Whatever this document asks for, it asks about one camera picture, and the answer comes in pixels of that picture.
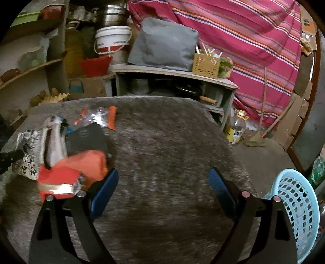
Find green plastic basin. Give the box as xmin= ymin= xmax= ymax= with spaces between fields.
xmin=10 ymin=11 xmax=42 ymax=27

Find pale yellow toothed object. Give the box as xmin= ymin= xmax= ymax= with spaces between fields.
xmin=49 ymin=92 xmax=70 ymax=102

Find green plastic bag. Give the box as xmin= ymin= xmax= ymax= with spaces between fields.
xmin=311 ymin=156 xmax=325 ymax=186

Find red plastic basin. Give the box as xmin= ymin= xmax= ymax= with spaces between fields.
xmin=80 ymin=56 xmax=113 ymax=78

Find bundle of wooden chopsticks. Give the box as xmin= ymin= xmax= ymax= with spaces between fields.
xmin=195 ymin=43 xmax=223 ymax=58

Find yellow oil jug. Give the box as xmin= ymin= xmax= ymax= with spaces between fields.
xmin=63 ymin=21 xmax=85 ymax=77

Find blue wrapper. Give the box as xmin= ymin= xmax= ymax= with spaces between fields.
xmin=56 ymin=115 xmax=75 ymax=134

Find cardboard sheets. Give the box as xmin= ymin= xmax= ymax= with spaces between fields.
xmin=273 ymin=51 xmax=318 ymax=150

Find black pan with wooden handle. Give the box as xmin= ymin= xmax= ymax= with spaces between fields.
xmin=175 ymin=85 xmax=219 ymax=105

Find wooden chopstick holder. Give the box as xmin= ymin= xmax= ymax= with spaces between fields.
xmin=192 ymin=52 xmax=221 ymax=79

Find wooden shelf rack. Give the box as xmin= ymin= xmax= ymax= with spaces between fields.
xmin=0 ymin=0 xmax=70 ymax=122

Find cardboard box with blue print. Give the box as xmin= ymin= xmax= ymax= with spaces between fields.
xmin=67 ymin=75 xmax=115 ymax=101

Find red carton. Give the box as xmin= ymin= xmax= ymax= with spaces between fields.
xmin=38 ymin=150 xmax=108 ymax=202

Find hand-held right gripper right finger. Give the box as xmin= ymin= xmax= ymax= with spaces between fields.
xmin=208 ymin=167 xmax=298 ymax=264

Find brown sweet potato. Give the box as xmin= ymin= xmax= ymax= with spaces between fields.
xmin=0 ymin=68 xmax=21 ymax=82

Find grey cloth bag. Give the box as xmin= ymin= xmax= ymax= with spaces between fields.
xmin=127 ymin=17 xmax=200 ymax=72

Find clear wrapper with orange ends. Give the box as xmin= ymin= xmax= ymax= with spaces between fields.
xmin=73 ymin=106 xmax=118 ymax=131

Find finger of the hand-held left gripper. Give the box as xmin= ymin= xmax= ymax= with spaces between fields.
xmin=0 ymin=150 xmax=24 ymax=176

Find white plastic bucket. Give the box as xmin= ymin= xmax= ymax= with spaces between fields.
xmin=94 ymin=25 xmax=133 ymax=56

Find clear plastic bag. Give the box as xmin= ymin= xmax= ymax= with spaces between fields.
xmin=18 ymin=46 xmax=46 ymax=72

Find brown wooden door frame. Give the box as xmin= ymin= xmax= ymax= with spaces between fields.
xmin=287 ymin=25 xmax=323 ymax=173

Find red container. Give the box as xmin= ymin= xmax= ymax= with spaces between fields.
xmin=41 ymin=5 xmax=65 ymax=19

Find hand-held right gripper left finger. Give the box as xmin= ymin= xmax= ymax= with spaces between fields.
xmin=28 ymin=168 xmax=120 ymax=264

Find grey shelf unit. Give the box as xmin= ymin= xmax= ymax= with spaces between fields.
xmin=109 ymin=63 xmax=239 ymax=132

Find white packet with black print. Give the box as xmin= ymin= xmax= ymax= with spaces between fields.
xmin=16 ymin=129 xmax=46 ymax=181

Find bag of green vegetables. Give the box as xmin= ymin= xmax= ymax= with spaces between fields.
xmin=218 ymin=57 xmax=233 ymax=79

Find grey fuzzy mat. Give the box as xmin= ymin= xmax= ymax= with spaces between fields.
xmin=0 ymin=96 xmax=262 ymax=264

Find grey crumpled wrapper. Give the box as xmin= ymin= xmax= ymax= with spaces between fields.
xmin=44 ymin=115 xmax=68 ymax=169

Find steel pot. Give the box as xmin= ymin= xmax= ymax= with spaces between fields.
xmin=98 ymin=4 xmax=129 ymax=27

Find black plastic bag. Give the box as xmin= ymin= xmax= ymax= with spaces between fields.
xmin=65 ymin=124 xmax=110 ymax=159

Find row of glass jars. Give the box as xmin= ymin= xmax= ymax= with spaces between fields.
xmin=68 ymin=5 xmax=98 ymax=22

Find straw broom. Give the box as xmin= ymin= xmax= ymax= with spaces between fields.
xmin=243 ymin=66 xmax=268 ymax=148

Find light blue plastic basket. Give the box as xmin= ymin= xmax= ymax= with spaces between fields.
xmin=263 ymin=168 xmax=320 ymax=264

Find oil bottle with yellow label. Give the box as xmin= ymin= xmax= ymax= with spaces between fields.
xmin=226 ymin=109 xmax=249 ymax=145

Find red striped cloth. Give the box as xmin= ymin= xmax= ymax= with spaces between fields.
xmin=127 ymin=0 xmax=302 ymax=127

